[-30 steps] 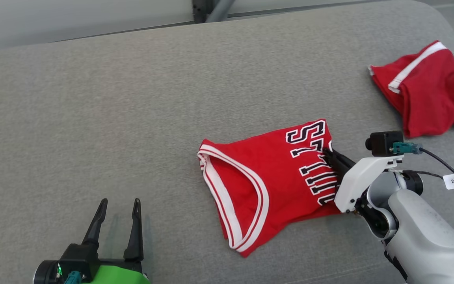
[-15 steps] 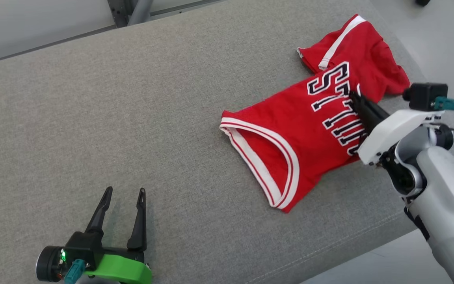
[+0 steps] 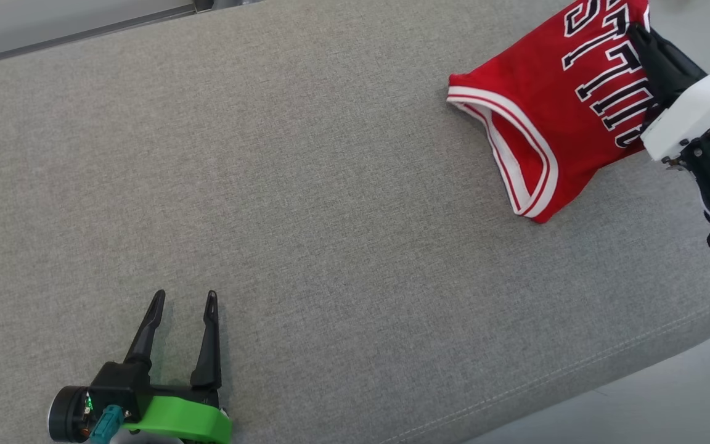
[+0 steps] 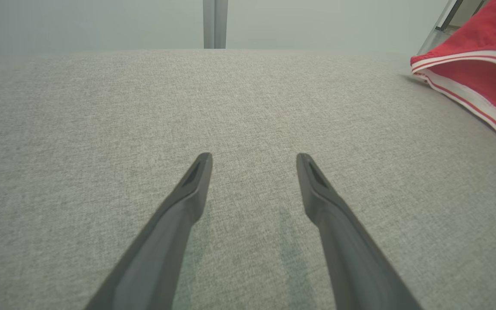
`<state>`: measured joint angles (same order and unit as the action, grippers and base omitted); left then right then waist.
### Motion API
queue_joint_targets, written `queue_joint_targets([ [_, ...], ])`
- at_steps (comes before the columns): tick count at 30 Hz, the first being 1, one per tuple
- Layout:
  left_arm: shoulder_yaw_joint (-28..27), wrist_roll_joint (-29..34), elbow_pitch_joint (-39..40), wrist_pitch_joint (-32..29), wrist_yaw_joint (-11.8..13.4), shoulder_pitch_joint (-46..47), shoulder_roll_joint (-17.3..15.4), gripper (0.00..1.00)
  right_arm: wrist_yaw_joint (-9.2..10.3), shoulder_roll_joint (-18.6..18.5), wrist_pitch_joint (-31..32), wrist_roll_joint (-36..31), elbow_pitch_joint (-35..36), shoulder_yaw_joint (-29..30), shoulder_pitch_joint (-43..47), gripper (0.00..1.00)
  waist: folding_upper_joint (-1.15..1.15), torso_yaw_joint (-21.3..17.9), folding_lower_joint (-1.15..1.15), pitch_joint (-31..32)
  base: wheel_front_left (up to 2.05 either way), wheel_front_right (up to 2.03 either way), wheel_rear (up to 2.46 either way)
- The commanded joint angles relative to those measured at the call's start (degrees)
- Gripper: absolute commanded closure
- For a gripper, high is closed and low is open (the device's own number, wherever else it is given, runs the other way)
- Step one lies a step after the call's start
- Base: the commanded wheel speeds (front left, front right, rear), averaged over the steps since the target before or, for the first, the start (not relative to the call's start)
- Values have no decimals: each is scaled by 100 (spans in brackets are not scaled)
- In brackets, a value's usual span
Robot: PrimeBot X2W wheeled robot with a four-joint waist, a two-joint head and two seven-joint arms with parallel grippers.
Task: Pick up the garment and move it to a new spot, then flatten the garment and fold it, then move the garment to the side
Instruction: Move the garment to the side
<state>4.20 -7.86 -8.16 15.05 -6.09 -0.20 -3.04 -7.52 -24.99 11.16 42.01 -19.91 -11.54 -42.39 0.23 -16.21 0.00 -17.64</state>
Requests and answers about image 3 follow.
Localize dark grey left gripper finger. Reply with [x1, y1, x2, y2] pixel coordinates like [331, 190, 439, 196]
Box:
[124, 290, 166, 366]
[190, 290, 222, 389]

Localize red basketball jersey white trim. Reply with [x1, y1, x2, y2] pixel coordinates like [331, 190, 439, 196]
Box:
[446, 0, 653, 224]

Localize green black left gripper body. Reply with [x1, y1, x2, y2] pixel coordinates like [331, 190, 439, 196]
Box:
[48, 386, 232, 444]

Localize black cable with teal connector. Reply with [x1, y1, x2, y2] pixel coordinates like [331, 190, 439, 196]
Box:
[89, 405, 126, 444]

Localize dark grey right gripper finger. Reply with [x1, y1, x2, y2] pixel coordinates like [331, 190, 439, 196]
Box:
[629, 26, 676, 115]
[629, 23, 707, 93]

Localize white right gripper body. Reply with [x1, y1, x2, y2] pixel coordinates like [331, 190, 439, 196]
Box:
[642, 59, 710, 162]

